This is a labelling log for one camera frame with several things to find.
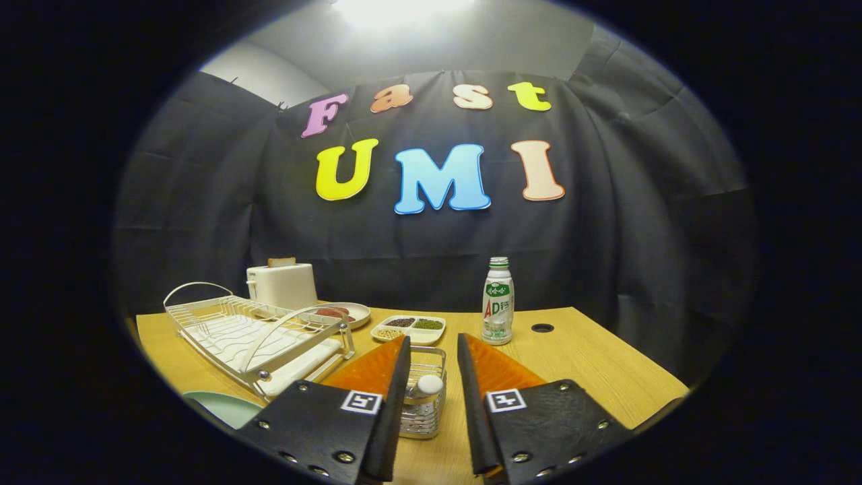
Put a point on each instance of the black backdrop cloth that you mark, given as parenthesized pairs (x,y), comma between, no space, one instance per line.
(640,236)

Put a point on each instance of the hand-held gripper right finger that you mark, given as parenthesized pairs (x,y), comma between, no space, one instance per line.
(475,417)

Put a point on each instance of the white drip tray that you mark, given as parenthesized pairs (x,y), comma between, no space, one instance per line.
(296,367)

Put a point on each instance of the brown meat piece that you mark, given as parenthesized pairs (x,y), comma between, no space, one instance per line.
(345,317)
(330,311)

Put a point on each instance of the white toaster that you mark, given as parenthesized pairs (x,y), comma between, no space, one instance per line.
(286,286)

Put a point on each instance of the white divided dish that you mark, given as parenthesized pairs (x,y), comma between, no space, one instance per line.
(431,335)

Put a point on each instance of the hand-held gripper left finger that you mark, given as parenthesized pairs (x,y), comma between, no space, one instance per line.
(390,417)

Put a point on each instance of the green bean pile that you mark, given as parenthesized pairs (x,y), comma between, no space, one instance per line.
(427,325)

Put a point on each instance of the white drink bottle green cap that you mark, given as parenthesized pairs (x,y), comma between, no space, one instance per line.
(497,316)

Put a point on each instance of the pale green plate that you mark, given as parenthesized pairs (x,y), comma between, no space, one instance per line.
(229,407)

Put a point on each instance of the dark red bean pile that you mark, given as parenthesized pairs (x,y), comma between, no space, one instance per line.
(400,322)

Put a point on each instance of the brown toast slice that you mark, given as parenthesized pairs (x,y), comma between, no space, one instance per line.
(281,262)

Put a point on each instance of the beige round plate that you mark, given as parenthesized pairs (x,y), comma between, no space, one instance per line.
(360,313)

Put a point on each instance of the yellow bean pile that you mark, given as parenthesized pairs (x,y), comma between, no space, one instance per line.
(389,333)

